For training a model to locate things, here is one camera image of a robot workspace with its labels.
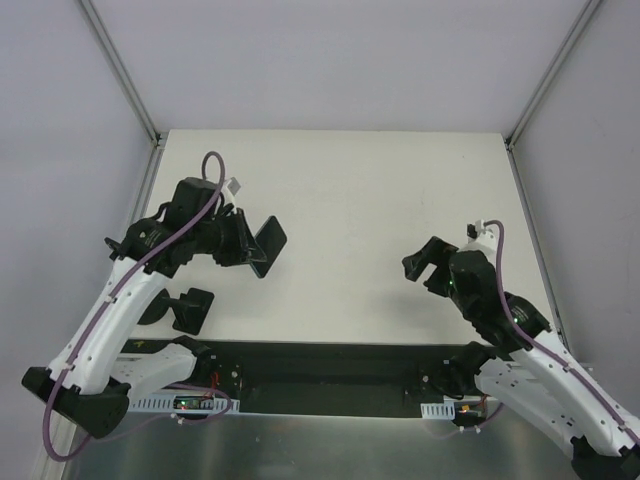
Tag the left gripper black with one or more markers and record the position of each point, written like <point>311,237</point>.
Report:
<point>245,240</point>

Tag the black round-base phone stand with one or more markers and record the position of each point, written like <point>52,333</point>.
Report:
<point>160,305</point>

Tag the left aluminium frame post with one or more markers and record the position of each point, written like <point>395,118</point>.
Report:
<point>118,68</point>

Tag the right white cable duct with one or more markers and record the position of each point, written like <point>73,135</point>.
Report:
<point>438,411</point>

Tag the right aluminium frame post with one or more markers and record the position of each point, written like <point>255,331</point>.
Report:
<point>569,43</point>

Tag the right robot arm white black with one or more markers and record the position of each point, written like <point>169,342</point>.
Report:
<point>522,363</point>

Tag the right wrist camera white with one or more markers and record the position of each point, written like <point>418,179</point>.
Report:
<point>477,231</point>

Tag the black smartphone teal edge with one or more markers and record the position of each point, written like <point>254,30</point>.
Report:
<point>271,239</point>

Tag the white cable duct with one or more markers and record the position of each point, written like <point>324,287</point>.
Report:
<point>172,403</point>
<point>438,411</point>

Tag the left white cable duct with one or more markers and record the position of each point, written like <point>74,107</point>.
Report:
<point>172,403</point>

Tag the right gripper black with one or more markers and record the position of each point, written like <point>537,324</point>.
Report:
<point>437,270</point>

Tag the aluminium frame post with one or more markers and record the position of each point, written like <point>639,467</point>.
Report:
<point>569,43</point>
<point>118,68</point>

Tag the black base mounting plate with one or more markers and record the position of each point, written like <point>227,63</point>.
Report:
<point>332,379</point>

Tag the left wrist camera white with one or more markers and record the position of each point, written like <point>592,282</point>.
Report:
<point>231,190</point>

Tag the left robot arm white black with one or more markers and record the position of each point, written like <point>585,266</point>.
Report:
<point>83,383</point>

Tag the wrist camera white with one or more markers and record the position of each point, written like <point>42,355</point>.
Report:
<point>231,190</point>
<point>477,231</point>

